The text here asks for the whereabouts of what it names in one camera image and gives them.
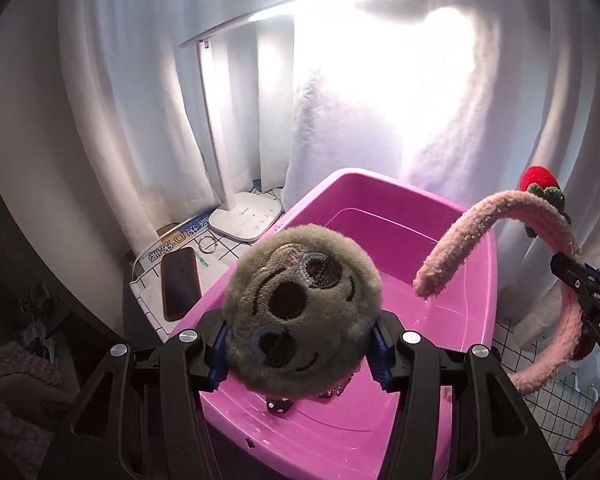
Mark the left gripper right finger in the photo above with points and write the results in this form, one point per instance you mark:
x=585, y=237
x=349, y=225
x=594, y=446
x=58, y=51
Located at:
x=493, y=435

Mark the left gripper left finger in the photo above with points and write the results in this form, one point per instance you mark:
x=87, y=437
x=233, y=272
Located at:
x=140, y=416

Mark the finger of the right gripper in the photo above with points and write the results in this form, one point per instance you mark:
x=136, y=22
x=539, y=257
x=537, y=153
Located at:
x=568, y=271

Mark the beige plush sloth face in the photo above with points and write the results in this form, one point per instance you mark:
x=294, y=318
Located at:
x=299, y=309

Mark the white grid-pattern bedsheet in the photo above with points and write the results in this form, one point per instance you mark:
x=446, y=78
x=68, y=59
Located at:
x=560, y=407

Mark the black smartphone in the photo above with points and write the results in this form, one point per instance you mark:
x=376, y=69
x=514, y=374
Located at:
x=180, y=283

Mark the blue printed booklet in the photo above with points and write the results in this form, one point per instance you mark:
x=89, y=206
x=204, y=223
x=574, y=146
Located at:
x=194, y=232

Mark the white sheer curtain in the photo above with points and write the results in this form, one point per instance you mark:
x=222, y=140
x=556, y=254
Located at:
x=103, y=142

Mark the white desk lamp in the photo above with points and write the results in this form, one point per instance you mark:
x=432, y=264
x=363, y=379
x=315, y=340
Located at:
x=230, y=121

